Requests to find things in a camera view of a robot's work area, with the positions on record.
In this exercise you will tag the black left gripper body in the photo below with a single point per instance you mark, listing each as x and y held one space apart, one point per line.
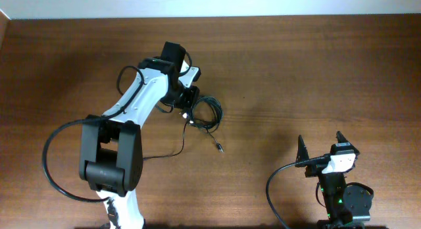
184 97

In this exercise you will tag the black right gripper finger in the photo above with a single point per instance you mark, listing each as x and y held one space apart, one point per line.
302 153
341 138

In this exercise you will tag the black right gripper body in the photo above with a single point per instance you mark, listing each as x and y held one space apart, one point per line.
316 168

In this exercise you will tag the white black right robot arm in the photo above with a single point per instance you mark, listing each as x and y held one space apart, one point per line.
347 204

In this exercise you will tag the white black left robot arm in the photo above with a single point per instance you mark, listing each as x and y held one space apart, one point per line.
111 156

